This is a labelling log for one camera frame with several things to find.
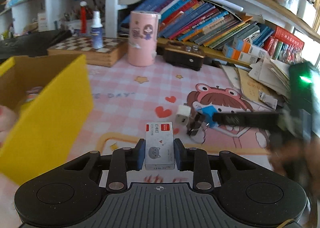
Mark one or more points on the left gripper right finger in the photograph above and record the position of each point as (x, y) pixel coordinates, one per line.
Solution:
(195, 160)

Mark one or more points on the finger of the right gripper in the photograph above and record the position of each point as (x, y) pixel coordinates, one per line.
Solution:
(262, 120)

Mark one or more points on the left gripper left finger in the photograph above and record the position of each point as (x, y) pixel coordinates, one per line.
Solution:
(122, 161)

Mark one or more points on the white staples box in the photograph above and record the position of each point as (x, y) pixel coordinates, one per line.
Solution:
(159, 146)

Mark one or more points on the blue plastic packet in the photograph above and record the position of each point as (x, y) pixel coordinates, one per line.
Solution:
(208, 112)

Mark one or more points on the grey-blue toy truck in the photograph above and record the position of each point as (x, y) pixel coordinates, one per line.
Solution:
(32, 94)

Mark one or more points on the small silver sachet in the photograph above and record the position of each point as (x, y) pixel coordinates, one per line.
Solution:
(268, 100)

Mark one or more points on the brown envelope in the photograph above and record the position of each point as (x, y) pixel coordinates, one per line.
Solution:
(251, 88)

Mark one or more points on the black binder clip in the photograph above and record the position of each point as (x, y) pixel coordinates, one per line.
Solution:
(195, 124)

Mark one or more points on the stack of papers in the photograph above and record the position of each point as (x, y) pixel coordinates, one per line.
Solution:
(273, 74)

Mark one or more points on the white charger cube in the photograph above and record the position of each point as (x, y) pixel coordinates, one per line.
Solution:
(182, 115)

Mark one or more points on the pink cartoon desk mat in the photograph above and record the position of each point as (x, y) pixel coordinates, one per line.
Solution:
(126, 98)

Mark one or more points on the orange white box lower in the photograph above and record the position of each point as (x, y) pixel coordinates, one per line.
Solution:
(234, 54)

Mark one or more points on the orange white box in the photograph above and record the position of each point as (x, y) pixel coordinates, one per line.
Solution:
(234, 54)
(248, 48)

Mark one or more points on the orange white box upper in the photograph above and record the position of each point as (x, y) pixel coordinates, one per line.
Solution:
(248, 48)

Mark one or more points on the red book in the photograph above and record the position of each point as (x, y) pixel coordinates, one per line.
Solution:
(287, 37)

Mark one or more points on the yellow cardboard box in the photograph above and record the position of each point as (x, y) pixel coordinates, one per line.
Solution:
(47, 127)

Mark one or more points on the dark brown retro radio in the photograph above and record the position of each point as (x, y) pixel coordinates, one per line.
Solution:
(182, 55)

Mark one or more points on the wooden chess board box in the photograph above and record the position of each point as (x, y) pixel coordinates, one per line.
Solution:
(111, 52)

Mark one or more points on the white blue spray bottle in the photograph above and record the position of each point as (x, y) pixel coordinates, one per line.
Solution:
(96, 31)

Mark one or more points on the row of books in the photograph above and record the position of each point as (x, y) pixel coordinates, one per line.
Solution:
(202, 22)

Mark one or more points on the pink cylindrical container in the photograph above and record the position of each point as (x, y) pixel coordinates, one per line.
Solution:
(143, 32)

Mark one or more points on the black electronic keyboard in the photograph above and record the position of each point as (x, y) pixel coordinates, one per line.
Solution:
(33, 45)

